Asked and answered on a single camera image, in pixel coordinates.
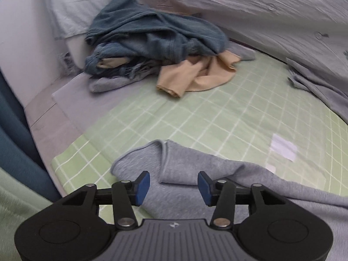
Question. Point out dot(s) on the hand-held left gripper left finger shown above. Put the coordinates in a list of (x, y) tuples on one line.
[(142, 189)]

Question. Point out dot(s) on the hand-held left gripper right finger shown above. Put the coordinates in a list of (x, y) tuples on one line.
[(205, 189)]

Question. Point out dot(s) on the grey sweatpants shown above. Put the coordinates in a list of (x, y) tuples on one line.
[(190, 165)]

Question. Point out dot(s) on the small white tape patch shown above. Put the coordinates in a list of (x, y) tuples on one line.
[(270, 168)]

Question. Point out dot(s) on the green checked mat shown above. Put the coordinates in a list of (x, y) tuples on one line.
[(217, 114)]

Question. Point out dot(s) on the large white tape patch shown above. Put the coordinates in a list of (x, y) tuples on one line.
[(284, 146)]

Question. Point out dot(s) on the grey foam underlay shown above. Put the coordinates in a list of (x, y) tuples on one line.
[(89, 106)]

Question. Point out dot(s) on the light grey garment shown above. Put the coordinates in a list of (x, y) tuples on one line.
[(104, 84)]

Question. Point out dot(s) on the beige garment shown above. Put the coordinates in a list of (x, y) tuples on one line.
[(206, 73)]

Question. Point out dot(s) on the light green fuzzy cloth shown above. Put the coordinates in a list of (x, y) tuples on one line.
[(16, 212)]

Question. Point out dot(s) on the teal curtain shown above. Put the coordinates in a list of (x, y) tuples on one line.
[(16, 141)]

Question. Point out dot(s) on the frayed light blue jeans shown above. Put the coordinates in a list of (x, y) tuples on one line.
[(107, 50)]

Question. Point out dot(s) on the white board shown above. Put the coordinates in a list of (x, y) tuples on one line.
[(74, 51)]

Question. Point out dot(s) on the dark blue denim jeans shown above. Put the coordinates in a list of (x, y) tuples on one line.
[(152, 32)]

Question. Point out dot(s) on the grey carrot print sheet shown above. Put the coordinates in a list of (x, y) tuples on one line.
[(244, 5)]

